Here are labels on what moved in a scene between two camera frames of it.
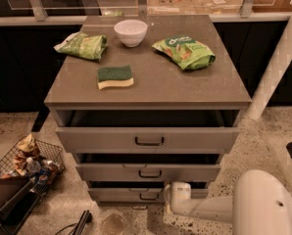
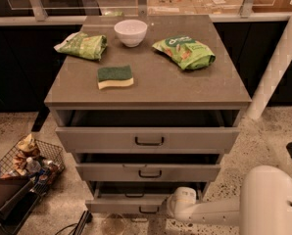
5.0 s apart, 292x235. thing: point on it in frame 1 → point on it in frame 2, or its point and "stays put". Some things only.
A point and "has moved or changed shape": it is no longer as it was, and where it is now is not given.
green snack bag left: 84,46 stays put
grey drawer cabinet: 145,101 stays put
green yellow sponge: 110,76 stays put
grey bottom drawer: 138,191 has moved or changed shape
